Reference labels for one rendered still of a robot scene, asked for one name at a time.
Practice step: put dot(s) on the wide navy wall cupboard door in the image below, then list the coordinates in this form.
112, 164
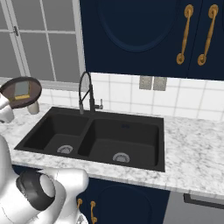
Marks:
137, 29

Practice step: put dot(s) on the black double sink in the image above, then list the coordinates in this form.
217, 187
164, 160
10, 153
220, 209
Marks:
122, 137

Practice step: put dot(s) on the narrow navy wall cupboard door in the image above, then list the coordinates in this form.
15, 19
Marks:
214, 58

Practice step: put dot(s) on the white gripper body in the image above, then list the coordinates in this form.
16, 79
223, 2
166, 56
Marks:
6, 115

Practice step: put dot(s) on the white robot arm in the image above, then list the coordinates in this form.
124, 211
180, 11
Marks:
67, 180

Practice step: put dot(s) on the grey wall socket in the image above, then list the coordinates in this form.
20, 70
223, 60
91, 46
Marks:
159, 84
145, 82

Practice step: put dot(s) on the black spring tap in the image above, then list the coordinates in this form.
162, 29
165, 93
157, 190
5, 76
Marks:
91, 99

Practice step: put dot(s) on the dark brown pan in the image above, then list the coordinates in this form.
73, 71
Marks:
34, 90

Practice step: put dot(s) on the green and yellow sponge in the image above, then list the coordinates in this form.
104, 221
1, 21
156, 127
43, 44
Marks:
22, 89

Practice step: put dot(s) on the grey dishwasher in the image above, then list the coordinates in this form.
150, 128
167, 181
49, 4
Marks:
186, 214

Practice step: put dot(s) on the grey window latch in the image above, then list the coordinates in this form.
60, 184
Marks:
15, 31

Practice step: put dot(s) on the white framed window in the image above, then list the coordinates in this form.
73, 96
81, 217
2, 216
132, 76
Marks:
43, 40

